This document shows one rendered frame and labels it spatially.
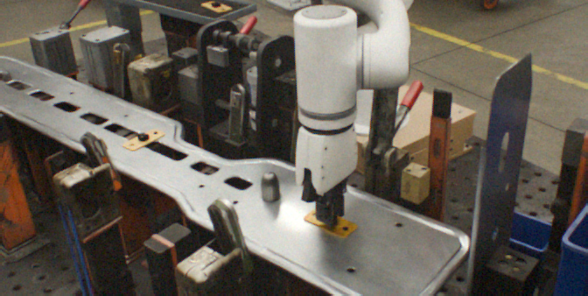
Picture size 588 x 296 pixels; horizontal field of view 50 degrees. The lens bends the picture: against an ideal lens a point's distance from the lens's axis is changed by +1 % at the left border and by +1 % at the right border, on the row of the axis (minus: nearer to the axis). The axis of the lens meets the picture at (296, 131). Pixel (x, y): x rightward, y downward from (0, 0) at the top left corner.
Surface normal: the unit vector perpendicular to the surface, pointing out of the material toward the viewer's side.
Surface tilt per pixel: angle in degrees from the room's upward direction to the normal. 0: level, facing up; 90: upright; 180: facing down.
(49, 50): 90
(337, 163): 92
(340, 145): 90
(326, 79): 90
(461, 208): 0
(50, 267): 0
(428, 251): 0
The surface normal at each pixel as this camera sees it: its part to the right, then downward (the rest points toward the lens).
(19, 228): 0.77, 0.27
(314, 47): -0.38, 0.46
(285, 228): -0.04, -0.87
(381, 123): -0.63, 0.25
